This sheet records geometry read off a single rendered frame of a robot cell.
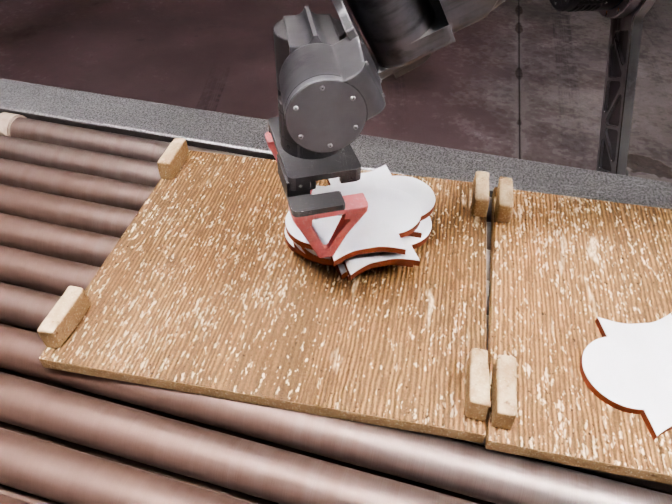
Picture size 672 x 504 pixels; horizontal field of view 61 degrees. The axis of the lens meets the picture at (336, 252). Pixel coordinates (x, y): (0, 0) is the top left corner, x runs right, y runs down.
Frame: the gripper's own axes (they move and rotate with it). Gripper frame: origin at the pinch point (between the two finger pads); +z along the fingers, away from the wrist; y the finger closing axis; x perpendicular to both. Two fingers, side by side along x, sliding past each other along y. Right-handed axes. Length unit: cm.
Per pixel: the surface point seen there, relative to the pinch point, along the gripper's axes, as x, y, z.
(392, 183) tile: 10.5, -5.6, 1.6
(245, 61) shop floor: 20, -247, 97
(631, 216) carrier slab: 37.9, 2.6, 5.5
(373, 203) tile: 7.0, -1.8, 0.8
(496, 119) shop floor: 122, -159, 97
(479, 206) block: 20.1, -1.9, 4.0
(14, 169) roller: -34.8, -29.2, 7.8
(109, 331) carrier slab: -21.5, 4.3, 6.2
